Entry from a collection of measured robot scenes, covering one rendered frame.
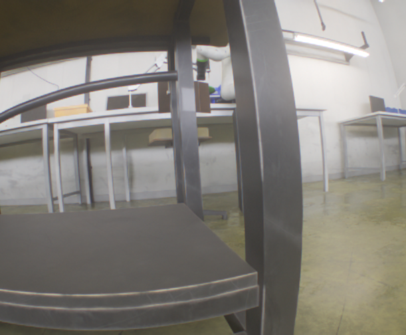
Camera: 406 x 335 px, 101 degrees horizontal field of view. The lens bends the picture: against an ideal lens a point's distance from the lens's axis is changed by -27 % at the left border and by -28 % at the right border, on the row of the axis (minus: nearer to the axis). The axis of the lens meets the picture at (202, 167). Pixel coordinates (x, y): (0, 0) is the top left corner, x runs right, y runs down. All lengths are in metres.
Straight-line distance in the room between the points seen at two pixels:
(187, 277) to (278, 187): 0.13
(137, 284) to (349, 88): 4.35
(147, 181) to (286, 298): 2.73
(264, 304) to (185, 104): 0.58
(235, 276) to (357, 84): 4.50
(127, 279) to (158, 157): 2.68
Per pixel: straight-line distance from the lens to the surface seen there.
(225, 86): 1.97
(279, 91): 0.24
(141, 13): 0.86
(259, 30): 0.27
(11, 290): 0.29
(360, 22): 5.76
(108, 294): 0.24
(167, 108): 1.33
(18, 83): 3.94
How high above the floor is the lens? 0.40
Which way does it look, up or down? 1 degrees down
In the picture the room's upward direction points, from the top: 4 degrees counter-clockwise
